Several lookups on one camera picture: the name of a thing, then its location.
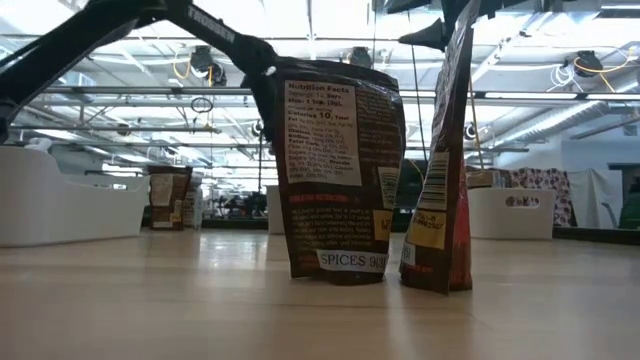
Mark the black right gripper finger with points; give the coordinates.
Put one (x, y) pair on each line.
(432, 36)

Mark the white plastic storage bin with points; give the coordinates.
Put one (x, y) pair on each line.
(500, 220)
(60, 210)
(275, 210)

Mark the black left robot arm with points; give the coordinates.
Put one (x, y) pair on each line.
(60, 50)

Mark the white-lidded glass spice jar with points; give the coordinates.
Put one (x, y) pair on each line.
(196, 205)

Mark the black monitor screen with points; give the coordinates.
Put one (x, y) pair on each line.
(412, 185)

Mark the floral patterned cloth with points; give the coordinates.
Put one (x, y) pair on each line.
(545, 180)

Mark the white cloth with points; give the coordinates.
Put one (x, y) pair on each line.
(582, 200)

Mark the silver air duct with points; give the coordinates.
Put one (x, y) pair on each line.
(550, 121)

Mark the metal ceiling rail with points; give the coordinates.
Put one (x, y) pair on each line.
(125, 91)

